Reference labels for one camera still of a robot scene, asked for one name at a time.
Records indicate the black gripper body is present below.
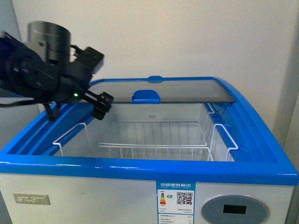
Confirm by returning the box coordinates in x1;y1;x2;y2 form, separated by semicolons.
44;59;93;121

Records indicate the white chest freezer blue rim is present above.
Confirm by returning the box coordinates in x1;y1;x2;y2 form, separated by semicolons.
0;77;299;224

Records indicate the silver brand badge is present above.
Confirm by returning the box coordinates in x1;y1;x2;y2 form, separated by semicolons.
13;193;50;205

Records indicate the glass sliding freezer lid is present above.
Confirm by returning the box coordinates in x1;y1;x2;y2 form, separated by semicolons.
89;76;235;104

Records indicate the blue energy label sticker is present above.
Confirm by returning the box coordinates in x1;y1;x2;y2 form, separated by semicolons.
156;181;196;224

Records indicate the grey oval control panel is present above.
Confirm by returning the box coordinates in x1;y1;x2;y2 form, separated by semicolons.
201;195;270;224

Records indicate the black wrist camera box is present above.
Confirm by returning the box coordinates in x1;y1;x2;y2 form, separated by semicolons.
75;47;104;74

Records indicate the black cable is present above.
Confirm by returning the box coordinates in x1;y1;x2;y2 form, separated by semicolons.
0;99;36;108

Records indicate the white wire basket front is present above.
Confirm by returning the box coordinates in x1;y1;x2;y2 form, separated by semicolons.
52;123;239;161

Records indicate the white wire basket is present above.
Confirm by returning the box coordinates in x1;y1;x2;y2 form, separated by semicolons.
52;123;239;161
99;104;215;147

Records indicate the white wire basket rear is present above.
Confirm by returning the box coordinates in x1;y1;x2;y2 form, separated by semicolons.
99;104;215;147

